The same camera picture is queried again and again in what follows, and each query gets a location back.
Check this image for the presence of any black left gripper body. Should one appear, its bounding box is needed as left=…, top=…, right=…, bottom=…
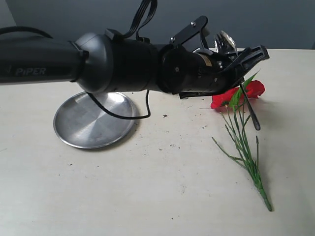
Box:
left=179, top=45, right=270, bottom=99

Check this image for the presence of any stainless steel spork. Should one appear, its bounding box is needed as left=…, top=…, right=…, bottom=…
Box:
left=215, top=31, right=261, bottom=131

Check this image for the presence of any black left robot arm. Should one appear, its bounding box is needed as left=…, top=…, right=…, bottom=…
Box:
left=0, top=33, right=269, bottom=99

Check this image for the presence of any red artificial flower with stems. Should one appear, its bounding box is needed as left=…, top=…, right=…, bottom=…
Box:
left=210, top=75, right=273, bottom=212

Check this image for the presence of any round stainless steel plate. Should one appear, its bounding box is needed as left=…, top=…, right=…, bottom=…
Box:
left=53, top=92, right=136, bottom=149

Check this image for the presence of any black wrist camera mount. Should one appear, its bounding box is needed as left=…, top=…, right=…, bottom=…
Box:
left=169, top=16, right=209, bottom=49

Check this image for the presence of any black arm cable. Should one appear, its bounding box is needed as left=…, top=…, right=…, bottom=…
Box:
left=0, top=0, right=158, bottom=120

